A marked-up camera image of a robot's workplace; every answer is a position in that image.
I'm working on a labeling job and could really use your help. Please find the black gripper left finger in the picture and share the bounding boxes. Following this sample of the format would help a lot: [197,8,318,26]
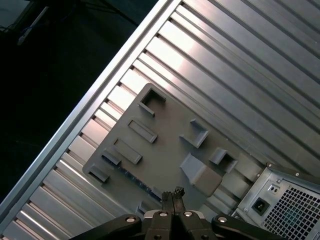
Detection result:
[74,190,174,240]

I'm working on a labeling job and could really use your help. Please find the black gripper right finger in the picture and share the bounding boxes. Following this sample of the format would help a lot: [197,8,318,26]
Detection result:
[172,186,284,240]

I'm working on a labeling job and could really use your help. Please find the blue RAM stick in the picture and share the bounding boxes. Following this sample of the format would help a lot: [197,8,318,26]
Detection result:
[114,164,165,202]

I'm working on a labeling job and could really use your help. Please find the grey power supply unit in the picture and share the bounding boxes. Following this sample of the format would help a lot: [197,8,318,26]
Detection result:
[239,174,320,240]

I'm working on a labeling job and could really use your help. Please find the grey parts rack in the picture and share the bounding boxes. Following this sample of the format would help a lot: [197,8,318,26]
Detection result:
[82,83,267,218]

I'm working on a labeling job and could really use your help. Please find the black PC case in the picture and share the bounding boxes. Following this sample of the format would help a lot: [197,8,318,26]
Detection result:
[231,162,320,240]

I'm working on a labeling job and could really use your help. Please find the grey desk leg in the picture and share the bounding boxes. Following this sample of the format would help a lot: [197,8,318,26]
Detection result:
[16,6,50,46]

